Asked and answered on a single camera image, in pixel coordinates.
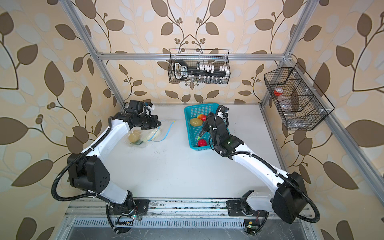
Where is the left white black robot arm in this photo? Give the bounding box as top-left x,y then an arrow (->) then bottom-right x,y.
51,100 -> 161,211

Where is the right black wire basket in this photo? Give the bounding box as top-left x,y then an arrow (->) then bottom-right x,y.
264,63 -> 335,131

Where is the aluminium front rail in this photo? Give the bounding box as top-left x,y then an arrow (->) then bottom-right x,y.
64,197 -> 313,220

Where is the back black wire basket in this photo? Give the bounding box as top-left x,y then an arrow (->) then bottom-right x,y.
168,48 -> 231,85

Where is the red yellow mango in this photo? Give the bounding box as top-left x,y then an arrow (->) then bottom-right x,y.
197,114 -> 207,122

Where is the teal plastic basket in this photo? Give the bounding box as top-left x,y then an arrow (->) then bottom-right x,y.
183,103 -> 231,151

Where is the red tomato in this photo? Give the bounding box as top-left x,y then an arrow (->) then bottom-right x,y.
198,139 -> 208,148

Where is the yellow potato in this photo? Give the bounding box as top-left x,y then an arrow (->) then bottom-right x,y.
190,118 -> 203,127
128,130 -> 141,144

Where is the clear zip top bag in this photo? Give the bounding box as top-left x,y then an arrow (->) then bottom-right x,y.
124,120 -> 176,148

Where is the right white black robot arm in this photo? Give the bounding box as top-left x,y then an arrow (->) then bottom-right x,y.
203,105 -> 321,224

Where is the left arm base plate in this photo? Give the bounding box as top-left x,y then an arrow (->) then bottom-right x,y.
109,199 -> 150,217

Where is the black wire basket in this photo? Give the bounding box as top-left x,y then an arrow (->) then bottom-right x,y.
264,63 -> 335,131
168,48 -> 231,85

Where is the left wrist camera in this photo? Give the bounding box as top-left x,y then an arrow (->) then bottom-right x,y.
145,102 -> 155,112

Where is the red capped bottle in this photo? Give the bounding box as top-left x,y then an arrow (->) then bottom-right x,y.
274,88 -> 289,102

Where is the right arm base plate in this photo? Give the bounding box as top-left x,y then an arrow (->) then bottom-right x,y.
226,200 -> 268,218

